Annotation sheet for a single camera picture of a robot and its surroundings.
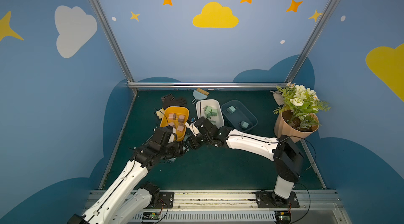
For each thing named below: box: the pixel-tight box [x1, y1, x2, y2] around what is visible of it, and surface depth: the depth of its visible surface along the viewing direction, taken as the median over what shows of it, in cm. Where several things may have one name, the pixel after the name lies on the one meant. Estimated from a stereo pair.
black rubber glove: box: [160, 93, 188, 110], surface depth 116 cm
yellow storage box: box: [159, 106, 190, 141], surface depth 106 cm
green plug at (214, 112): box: [210, 108, 218, 117], surface depth 109 cm
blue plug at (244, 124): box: [238, 120, 250, 130], surface depth 103 cm
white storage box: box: [195, 98, 225, 129], surface depth 109 cm
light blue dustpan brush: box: [191, 87, 210, 104], surface depth 124 cm
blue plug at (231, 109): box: [226, 105, 237, 115], surface depth 110 cm
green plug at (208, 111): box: [204, 105, 213, 118], surface depth 109 cm
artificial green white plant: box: [269, 82, 331, 128], surface depth 79 cm
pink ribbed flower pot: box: [274, 109, 320, 143], surface depth 86 cm
